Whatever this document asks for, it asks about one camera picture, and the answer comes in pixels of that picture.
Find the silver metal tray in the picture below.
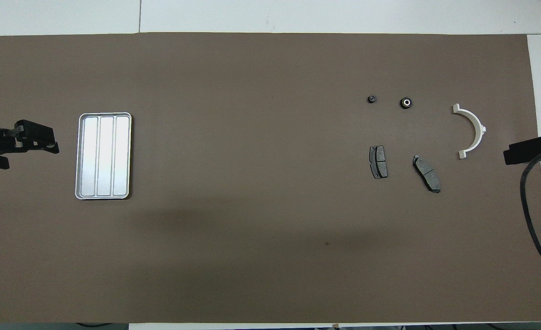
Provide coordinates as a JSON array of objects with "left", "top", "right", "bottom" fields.
[{"left": 75, "top": 112, "right": 132, "bottom": 200}]

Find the elongated dark brake pad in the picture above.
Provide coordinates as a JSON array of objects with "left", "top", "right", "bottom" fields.
[{"left": 412, "top": 155, "right": 441, "bottom": 193}]

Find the rectangular dark brake pad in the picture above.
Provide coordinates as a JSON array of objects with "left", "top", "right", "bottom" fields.
[{"left": 369, "top": 145, "right": 388, "bottom": 179}]

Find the brown table mat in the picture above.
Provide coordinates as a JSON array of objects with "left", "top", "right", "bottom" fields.
[{"left": 0, "top": 32, "right": 541, "bottom": 324}]

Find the white curved plastic bracket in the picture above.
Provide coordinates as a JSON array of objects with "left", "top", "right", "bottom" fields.
[{"left": 452, "top": 104, "right": 487, "bottom": 160}]

